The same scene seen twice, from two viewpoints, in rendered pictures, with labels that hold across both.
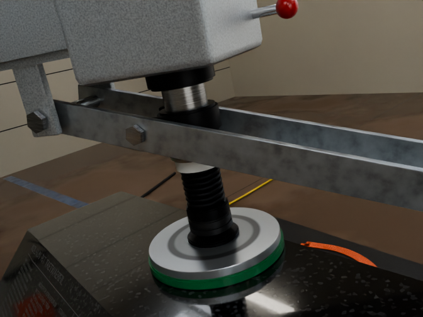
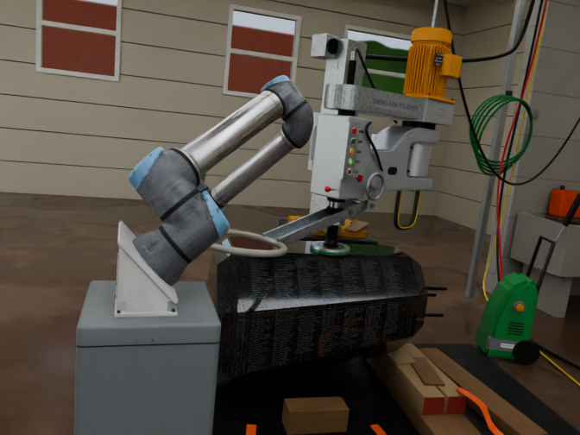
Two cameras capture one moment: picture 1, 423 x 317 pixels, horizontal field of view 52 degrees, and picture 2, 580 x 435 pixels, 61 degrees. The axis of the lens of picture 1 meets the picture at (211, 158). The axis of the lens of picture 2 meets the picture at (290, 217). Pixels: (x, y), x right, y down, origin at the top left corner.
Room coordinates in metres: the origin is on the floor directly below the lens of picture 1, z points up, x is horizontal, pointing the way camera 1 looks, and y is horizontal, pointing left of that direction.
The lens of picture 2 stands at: (1.40, -2.50, 1.43)
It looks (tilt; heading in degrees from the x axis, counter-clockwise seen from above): 10 degrees down; 112
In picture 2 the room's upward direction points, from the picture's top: 6 degrees clockwise
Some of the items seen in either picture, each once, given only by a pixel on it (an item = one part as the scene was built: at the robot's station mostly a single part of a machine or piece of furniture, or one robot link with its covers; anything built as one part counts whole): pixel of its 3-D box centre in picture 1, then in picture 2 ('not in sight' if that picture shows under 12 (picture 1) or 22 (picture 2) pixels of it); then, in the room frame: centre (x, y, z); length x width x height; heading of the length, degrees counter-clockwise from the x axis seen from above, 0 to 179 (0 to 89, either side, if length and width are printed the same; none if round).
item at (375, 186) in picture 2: not in sight; (369, 185); (0.80, 0.08, 1.18); 0.15 x 0.10 x 0.15; 65
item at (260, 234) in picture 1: (214, 238); (330, 246); (0.64, 0.02, 0.82); 0.21 x 0.21 x 0.01
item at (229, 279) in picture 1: (214, 240); (330, 247); (0.64, 0.02, 0.82); 0.22 x 0.22 x 0.04
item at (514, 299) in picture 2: not in sight; (513, 295); (1.66, 1.23, 0.43); 0.35 x 0.35 x 0.87; 18
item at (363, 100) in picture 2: not in sight; (389, 109); (0.79, 0.34, 1.60); 0.96 x 0.25 x 0.17; 65
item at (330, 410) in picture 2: not in sight; (315, 414); (0.79, -0.37, 0.07); 0.30 x 0.12 x 0.12; 36
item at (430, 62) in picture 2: not in sight; (429, 66); (0.94, 0.61, 1.88); 0.31 x 0.28 x 0.40; 155
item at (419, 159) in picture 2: not in sight; (413, 159); (0.93, 0.62, 1.32); 0.19 x 0.19 x 0.20
